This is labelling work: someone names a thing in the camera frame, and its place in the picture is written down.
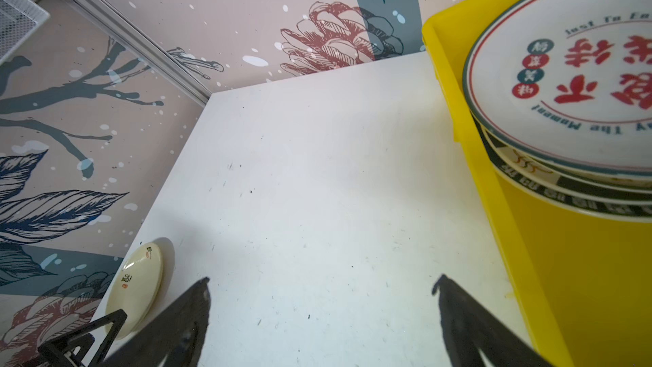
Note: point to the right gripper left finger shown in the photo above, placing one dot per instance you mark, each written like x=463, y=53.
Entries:
x=174, y=338

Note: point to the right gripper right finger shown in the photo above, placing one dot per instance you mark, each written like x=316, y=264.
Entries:
x=471, y=334

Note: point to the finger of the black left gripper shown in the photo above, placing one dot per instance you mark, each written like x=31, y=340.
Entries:
x=71, y=348

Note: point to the cream yellow small plate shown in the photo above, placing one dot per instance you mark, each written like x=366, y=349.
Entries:
x=136, y=286

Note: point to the yellow plastic bin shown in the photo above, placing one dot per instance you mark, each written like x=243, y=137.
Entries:
x=583, y=283

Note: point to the white plate dark green rim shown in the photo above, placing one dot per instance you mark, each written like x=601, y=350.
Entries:
x=627, y=207

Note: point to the white plate red characters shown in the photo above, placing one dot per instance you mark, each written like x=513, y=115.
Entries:
x=568, y=82

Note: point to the white plate black flower outline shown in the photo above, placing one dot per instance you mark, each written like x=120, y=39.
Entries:
x=568, y=181

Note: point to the white wire mesh basket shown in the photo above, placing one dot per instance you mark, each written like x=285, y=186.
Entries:
x=20, y=19

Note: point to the aluminium corner post left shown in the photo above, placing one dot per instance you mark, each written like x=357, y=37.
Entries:
x=176, y=65

